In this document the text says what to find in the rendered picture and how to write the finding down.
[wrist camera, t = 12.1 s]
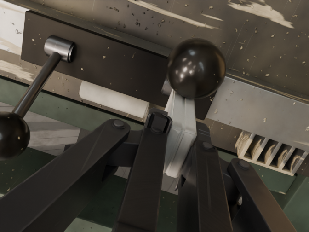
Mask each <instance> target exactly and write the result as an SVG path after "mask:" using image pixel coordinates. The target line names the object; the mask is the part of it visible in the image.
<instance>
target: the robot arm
mask: <svg viewBox="0 0 309 232"><path fill-rule="evenodd" d="M130 129H131V128H130V125H129V124H128V123H126V122H125V121H122V120H120V119H109V120H107V121H105V122H104V123H103V124H101V125H100V126H98V127H97V128H96V129H94V130H93V131H91V132H90V133H89V134H88V135H86V136H85V137H83V138H82V139H80V140H79V141H78V142H76V143H75V144H74V145H72V146H71V147H69V148H68V149H67V150H65V151H64V152H63V153H61V154H60V155H59V156H57V157H56V158H54V159H53V160H52V161H50V162H49V163H48V164H46V165H45V166H43V167H42V168H41V169H39V170H38V171H36V172H35V173H34V174H32V175H31V176H29V177H28V178H27V179H26V180H24V181H23V182H21V183H20V184H19V185H17V186H16V187H14V188H13V189H12V190H10V191H9V192H8V193H6V194H5V195H3V196H2V197H1V198H0V232H64V231H65V230H66V229H67V227H68V226H69V225H70V224H71V223H72V222H73V221H74V219H75V218H76V217H77V216H78V215H79V214H80V212H81V211H82V210H83V209H84V208H85V207H86V206H87V204H88V203H89V202H90V201H91V200H92V199H93V198H94V197H95V196H96V194H97V193H98V192H99V191H100V190H101V189H102V187H103V186H104V185H105V184H106V183H107V182H108V181H109V179H110V178H111V177H112V176H113V175H114V174H115V172H116V171H117V170H118V167H129V168H131V169H130V172H129V175H128V178H127V181H126V185H125V188H124V191H123V195H122V198H121V201H120V205H119V208H118V212H117V215H116V218H115V221H114V225H113V228H112V232H156V229H157V221H158V213H159V205H160V195H161V187H162V179H163V173H167V175H168V176H171V177H174V178H176V177H179V175H180V172H181V170H182V173H181V176H180V178H179V180H178V182H177V185H176V187H175V189H174V191H176V190H177V189H178V200H177V230H176V232H297V231H296V229H295V228H294V226H293V225H292V223H291V222H290V221H289V219H288V217H287V216H286V214H285V213H284V211H283V210H282V208H281V207H280V206H279V204H278V203H277V201H276V200H275V198H274V197H273V195H272V194H271V192H270V191H269V189H268V188H267V186H266V185H265V183H264V182H263V180H262V179H261V178H260V176H259V175H258V173H257V172H256V170H255V168H254V167H253V166H252V165H251V164H250V163H248V162H247V161H246V160H243V159H239V158H233V159H232V160H231V162H230V163H229V162H227V161H225V160H223V159H222V158H220V157H219V154H218V150H217V148H216V147H215V146H214V145H212V142H211V137H210V130H209V128H208V126H207V125H206V124H204V123H201V122H198V121H196V119H195V101H194V99H189V98H185V97H183V96H181V95H179V94H178V93H176V92H175V91H174V90H173V89H172V91H171V94H170V97H169V99H168V102H167V105H166V108H165V110H164V111H163V110H160V109H157V108H154V107H153V108H151V109H149V112H148V115H147V118H146V121H145V124H144V127H143V129H141V130H130ZM241 196H242V204H241V205H240V203H239V199H240V197H241Z"/></svg>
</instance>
